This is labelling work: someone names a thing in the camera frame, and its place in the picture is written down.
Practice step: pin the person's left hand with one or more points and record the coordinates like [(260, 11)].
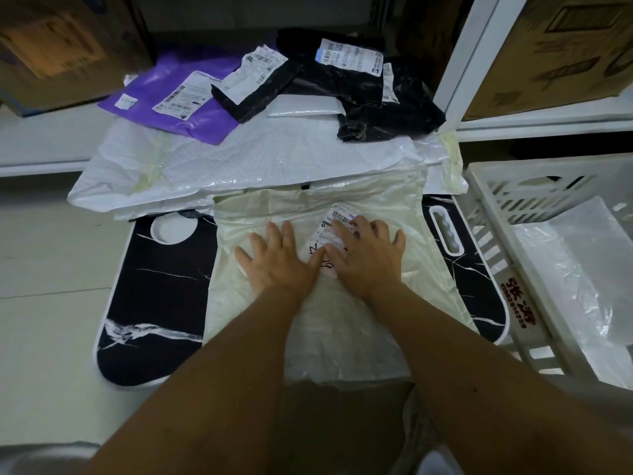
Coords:
[(279, 264)]

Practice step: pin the person's right hand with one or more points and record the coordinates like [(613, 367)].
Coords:
[(371, 262)]

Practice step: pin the cream mailer with handwritten label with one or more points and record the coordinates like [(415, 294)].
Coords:
[(346, 336)]

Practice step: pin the pile of white mailers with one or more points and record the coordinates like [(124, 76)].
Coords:
[(277, 153)]

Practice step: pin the white plastic basket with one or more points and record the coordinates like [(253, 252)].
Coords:
[(504, 192)]

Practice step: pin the small black parcel with label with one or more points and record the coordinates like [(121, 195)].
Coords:
[(262, 93)]

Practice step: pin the translucent white bubble mailer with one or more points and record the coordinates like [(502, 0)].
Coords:
[(568, 272)]

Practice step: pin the purple mailer bag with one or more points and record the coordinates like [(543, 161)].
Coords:
[(148, 93)]

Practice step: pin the white metal shelf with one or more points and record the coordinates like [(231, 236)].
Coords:
[(49, 138)]

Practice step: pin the person's left forearm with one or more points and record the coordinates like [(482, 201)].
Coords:
[(207, 385)]

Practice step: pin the person's right forearm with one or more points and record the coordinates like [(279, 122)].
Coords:
[(494, 385)]

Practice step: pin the person's white shorts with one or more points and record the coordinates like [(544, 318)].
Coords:
[(44, 460)]

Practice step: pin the black marble lap table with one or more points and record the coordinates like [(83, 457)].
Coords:
[(158, 291)]

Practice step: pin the cardboard box with black print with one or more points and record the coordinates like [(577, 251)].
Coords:
[(544, 59)]

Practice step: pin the cardboard box with orange label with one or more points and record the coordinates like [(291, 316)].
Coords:
[(64, 49)]

